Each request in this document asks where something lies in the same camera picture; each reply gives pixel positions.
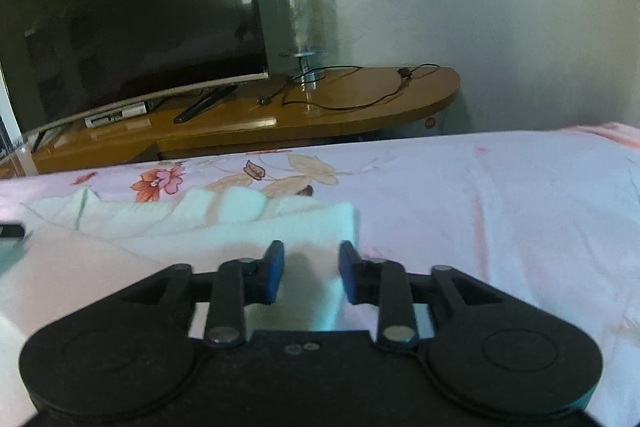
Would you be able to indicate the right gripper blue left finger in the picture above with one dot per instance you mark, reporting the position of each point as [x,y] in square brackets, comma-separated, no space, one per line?
[239,283]

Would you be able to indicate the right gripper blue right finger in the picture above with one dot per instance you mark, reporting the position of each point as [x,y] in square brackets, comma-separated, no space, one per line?
[383,284]

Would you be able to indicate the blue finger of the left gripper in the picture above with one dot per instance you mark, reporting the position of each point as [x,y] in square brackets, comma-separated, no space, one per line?
[12,230]

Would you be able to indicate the white knit sweater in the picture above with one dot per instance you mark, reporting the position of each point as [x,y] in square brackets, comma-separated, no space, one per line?
[83,248]

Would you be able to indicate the silver set-top box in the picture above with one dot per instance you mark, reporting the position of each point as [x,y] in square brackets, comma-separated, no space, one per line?
[118,114]

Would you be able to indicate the pink floral bed sheet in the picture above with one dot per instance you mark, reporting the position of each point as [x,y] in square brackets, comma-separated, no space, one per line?
[549,217]

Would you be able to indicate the wooden tv cabinet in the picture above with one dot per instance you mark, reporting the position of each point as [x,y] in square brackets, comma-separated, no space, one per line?
[261,116]

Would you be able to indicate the large black television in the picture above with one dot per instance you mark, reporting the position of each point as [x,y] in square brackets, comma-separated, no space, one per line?
[64,59]

